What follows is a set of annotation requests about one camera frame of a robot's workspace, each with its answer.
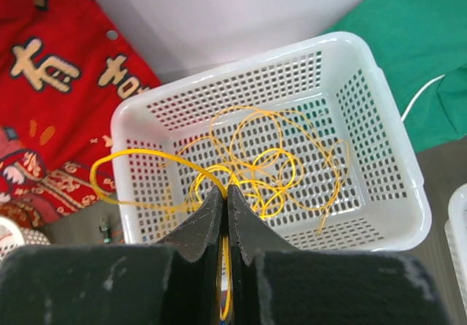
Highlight white rectangular basket, right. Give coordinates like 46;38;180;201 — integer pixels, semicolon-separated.
444;184;466;310

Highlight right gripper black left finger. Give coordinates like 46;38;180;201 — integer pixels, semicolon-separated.
1;188;225;324

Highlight white oval perforated basket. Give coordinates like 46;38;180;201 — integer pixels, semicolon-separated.
0;216;50;261

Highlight orange thin cable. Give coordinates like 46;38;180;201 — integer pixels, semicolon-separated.
160;105;351;234

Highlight red printed cloth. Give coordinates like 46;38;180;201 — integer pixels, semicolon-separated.
1;0;160;228

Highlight green cloth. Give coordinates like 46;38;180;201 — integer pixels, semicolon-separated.
326;0;466;152

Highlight white rectangular basket, middle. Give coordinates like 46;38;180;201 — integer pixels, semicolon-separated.
111;32;432;251

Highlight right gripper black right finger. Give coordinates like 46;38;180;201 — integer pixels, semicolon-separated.
226;185;450;324

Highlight white rectangular basket,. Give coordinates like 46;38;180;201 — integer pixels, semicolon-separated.
444;184;466;310
111;32;432;251

